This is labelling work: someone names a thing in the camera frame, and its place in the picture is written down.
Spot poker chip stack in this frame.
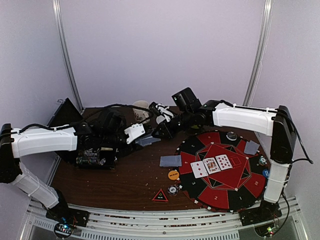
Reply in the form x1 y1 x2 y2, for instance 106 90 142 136
258 156 268 166
167 185 179 196

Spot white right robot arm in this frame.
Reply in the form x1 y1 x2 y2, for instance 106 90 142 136
149 87 298 221

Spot dealt card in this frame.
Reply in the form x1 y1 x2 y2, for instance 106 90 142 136
244 140 260 155
159 155 182 167

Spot black red triangular all-in marker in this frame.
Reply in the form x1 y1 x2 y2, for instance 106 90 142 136
152 188 169 203

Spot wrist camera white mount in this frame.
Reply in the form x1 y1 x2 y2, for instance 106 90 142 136
124 123 146 145
149 102 174 122

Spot red black poker mat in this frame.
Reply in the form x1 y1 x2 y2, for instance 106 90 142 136
176 130 268 212

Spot black round dealer puck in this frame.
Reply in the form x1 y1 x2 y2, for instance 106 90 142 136
226 131 238 141

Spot black poker chip case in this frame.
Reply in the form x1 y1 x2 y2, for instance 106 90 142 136
48 98 123 170

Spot nine of diamonds card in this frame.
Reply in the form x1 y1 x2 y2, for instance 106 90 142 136
215 154 233 171

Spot white orange bowl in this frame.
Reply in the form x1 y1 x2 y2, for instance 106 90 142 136
156 116 163 124

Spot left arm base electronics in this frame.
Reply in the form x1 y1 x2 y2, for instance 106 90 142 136
46 208 90 239

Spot aluminium frame post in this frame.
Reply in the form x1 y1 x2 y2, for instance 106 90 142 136
52 0 84 112
243 0 274 106

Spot ceramic coral pattern mug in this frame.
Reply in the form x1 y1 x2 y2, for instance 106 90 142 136
132 100 150 123

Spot orange big blind button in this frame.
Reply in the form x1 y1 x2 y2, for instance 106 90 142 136
167 170 180 181

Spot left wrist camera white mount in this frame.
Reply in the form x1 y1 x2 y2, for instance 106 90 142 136
124 123 146 145

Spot blue small blind button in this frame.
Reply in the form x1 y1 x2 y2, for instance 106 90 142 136
262 169 270 179

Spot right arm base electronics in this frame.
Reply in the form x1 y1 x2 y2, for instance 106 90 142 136
239 200 282 238

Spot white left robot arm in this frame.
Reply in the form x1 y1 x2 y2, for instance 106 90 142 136
0 106 144 222

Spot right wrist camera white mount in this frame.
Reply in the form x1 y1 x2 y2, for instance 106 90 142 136
149 102 174 122

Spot aluminium front table rail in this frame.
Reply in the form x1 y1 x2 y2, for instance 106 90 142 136
26 196 302 240

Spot left aluminium frame post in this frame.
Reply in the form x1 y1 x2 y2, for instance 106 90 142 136
52 0 84 112

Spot front poker chip stacks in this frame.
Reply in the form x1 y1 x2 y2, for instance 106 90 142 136
76 148 106 166

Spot three of diamonds card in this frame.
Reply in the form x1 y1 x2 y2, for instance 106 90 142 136
190 161 209 179

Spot blue grey cloth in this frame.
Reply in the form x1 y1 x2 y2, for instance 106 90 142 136
135 133 161 147

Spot king face card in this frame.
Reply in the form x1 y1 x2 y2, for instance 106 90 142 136
202 157 221 175

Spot right aluminium frame post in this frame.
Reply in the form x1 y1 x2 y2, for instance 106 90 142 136
243 0 274 106

